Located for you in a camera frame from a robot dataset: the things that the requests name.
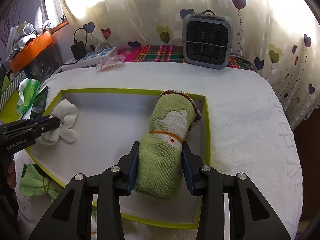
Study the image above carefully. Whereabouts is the white sock bundle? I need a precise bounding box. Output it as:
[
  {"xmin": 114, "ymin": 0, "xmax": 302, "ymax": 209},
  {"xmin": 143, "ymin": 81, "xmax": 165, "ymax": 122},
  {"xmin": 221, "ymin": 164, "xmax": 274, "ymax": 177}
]
[{"xmin": 36, "ymin": 99, "xmax": 78, "ymax": 145}]

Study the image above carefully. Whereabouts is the green towel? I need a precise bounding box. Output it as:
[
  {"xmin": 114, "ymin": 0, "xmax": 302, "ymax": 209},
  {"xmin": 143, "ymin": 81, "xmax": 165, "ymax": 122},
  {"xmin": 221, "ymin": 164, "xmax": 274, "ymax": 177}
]
[{"xmin": 135, "ymin": 90, "xmax": 202, "ymax": 202}]

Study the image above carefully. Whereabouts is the left hand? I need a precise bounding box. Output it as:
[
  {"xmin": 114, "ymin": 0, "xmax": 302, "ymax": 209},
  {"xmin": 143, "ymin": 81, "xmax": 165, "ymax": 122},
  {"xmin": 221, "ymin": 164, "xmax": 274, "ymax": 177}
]
[{"xmin": 7, "ymin": 158, "xmax": 17, "ymax": 189}]

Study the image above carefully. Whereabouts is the black smartphone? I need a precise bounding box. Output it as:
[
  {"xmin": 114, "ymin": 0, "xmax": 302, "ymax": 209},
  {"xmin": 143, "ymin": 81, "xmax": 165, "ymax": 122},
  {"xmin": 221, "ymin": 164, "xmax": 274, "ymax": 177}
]
[{"xmin": 30, "ymin": 86, "xmax": 49, "ymax": 119}]

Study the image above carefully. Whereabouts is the green white tissue pack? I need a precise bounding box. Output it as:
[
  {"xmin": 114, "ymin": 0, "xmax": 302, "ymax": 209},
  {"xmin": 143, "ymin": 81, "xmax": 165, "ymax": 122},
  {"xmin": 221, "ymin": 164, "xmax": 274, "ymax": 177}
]
[{"xmin": 16, "ymin": 78, "xmax": 41, "ymax": 115}]

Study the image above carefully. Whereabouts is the lime green striped box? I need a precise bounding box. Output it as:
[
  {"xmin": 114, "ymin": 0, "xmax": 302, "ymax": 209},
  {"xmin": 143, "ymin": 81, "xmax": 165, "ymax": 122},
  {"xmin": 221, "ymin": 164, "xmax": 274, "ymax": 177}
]
[{"xmin": 0, "ymin": 72, "xmax": 26, "ymax": 124}]

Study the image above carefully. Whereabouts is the light green cloth bundle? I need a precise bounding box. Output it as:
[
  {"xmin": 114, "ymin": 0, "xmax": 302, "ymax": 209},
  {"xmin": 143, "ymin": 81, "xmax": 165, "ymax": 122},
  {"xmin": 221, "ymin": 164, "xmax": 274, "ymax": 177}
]
[{"xmin": 19, "ymin": 164, "xmax": 63, "ymax": 202}]

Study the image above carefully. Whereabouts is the lime green cardboard tray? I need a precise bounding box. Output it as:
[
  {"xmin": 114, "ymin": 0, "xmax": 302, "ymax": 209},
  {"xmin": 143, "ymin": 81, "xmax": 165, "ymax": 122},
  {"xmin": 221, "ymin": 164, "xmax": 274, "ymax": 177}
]
[{"xmin": 27, "ymin": 88, "xmax": 201, "ymax": 229}]

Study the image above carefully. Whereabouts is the orange shelf tray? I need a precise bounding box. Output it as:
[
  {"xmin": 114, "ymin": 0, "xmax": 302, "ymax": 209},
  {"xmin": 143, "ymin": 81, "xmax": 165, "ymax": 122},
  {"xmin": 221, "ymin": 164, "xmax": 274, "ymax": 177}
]
[{"xmin": 9, "ymin": 21, "xmax": 69, "ymax": 74}]

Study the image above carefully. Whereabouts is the black charger plug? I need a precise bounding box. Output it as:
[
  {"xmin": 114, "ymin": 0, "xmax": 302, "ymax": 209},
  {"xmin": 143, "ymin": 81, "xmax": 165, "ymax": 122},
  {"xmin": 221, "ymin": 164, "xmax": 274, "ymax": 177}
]
[{"xmin": 71, "ymin": 41, "xmax": 87, "ymax": 60}]

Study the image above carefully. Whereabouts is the white textured table towel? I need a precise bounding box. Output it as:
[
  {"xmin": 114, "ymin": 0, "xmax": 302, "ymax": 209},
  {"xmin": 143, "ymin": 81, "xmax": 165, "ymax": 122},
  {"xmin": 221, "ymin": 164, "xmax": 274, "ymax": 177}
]
[{"xmin": 16, "ymin": 62, "xmax": 303, "ymax": 238}]

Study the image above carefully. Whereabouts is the white blue power strip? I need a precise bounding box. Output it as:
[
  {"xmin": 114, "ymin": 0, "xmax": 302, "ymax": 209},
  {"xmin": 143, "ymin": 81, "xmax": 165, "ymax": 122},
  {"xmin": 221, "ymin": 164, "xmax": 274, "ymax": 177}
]
[{"xmin": 61, "ymin": 47, "xmax": 118, "ymax": 72}]

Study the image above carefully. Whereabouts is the pink plastic packet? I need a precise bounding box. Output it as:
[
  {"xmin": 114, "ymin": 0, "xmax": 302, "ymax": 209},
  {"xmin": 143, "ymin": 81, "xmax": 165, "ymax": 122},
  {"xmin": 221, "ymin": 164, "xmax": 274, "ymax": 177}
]
[{"xmin": 95, "ymin": 55, "xmax": 125, "ymax": 72}]

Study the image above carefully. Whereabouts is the plaid colourful cloth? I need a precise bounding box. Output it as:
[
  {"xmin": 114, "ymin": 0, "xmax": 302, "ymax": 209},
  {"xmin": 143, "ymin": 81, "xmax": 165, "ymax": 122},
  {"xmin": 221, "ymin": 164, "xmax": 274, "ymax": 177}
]
[{"xmin": 118, "ymin": 45, "xmax": 257, "ymax": 72}]

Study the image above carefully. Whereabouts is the grey small desk heater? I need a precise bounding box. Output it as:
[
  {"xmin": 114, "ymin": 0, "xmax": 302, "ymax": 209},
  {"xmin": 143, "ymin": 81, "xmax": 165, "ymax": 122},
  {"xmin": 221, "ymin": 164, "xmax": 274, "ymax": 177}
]
[{"xmin": 182, "ymin": 10, "xmax": 233, "ymax": 69}]

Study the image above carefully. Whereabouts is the heart patterned curtain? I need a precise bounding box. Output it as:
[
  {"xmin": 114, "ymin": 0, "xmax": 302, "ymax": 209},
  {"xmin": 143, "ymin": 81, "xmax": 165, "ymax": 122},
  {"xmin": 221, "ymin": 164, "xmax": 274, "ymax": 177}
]
[{"xmin": 62, "ymin": 0, "xmax": 319, "ymax": 128}]

